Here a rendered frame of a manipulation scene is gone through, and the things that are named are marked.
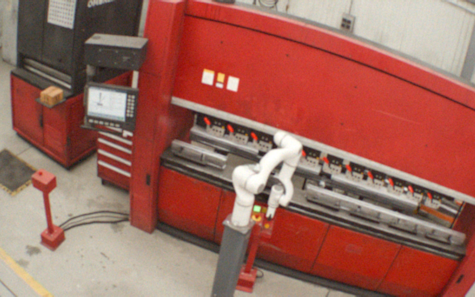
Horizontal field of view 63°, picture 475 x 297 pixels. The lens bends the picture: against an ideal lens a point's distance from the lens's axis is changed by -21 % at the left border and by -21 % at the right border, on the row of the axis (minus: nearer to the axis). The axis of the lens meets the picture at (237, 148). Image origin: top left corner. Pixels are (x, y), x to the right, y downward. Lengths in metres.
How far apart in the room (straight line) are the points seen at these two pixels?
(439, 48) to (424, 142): 4.03
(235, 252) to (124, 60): 1.65
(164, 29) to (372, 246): 2.51
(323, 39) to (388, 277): 2.24
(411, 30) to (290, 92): 4.26
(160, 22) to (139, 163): 1.32
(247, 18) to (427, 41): 4.51
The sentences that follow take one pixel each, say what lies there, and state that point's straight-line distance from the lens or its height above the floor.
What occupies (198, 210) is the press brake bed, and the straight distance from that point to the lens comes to 4.27.
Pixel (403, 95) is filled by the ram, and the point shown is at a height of 2.03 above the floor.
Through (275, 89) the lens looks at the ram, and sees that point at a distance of 3.62.
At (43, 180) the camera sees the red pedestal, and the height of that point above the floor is 0.80.
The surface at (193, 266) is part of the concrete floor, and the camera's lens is 4.35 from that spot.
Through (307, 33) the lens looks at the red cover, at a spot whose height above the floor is 2.25.
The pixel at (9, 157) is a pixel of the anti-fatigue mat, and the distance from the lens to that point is 5.75.
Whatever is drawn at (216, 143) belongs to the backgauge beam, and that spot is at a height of 0.94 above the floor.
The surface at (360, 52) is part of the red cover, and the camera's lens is 3.39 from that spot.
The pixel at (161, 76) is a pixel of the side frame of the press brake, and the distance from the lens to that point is 3.71.
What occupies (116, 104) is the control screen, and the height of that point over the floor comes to 1.45.
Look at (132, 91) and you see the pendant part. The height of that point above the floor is 1.59.
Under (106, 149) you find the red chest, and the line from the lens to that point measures 4.85.
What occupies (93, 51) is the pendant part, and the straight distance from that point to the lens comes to 3.60.
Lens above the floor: 3.11
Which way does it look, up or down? 30 degrees down
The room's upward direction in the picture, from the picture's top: 11 degrees clockwise
